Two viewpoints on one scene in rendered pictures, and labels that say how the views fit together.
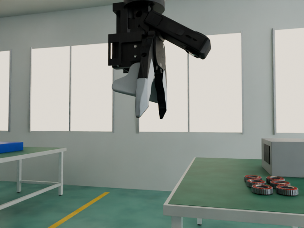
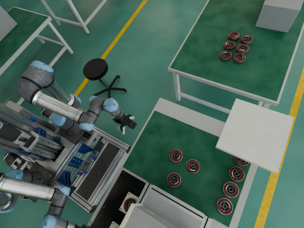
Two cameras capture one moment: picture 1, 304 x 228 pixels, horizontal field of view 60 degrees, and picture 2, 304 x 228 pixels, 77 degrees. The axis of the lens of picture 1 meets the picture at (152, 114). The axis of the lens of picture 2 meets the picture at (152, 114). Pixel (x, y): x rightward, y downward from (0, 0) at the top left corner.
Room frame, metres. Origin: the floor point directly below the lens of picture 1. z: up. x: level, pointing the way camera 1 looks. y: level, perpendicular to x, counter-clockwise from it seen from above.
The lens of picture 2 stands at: (0.04, -0.52, 2.41)
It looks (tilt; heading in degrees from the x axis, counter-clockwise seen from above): 63 degrees down; 35
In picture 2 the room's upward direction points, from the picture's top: 23 degrees counter-clockwise
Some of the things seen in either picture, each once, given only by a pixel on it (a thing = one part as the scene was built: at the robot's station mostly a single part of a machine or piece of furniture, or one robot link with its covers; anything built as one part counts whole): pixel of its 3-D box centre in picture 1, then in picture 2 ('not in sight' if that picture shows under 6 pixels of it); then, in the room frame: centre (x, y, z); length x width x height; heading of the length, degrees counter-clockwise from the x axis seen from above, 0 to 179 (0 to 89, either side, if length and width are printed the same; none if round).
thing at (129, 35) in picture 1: (140, 37); (120, 117); (0.45, 0.02, 1.29); 0.09 x 0.08 x 0.12; 75
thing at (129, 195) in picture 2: not in sight; (131, 205); (-0.08, -0.08, 0.78); 0.15 x 0.15 x 0.01; 76
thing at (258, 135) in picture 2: not in sight; (245, 142); (0.54, -0.83, 0.98); 0.37 x 0.35 x 0.46; 166
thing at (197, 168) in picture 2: not in sight; (192, 166); (0.33, -0.49, 0.77); 0.11 x 0.11 x 0.04
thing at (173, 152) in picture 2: not in sight; (176, 155); (0.38, -0.34, 0.77); 0.11 x 0.11 x 0.04
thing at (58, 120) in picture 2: not in sight; (62, 118); (0.39, 0.52, 1.20); 0.13 x 0.12 x 0.14; 173
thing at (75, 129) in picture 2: not in sight; (70, 125); (0.38, 0.53, 1.09); 0.15 x 0.15 x 0.10
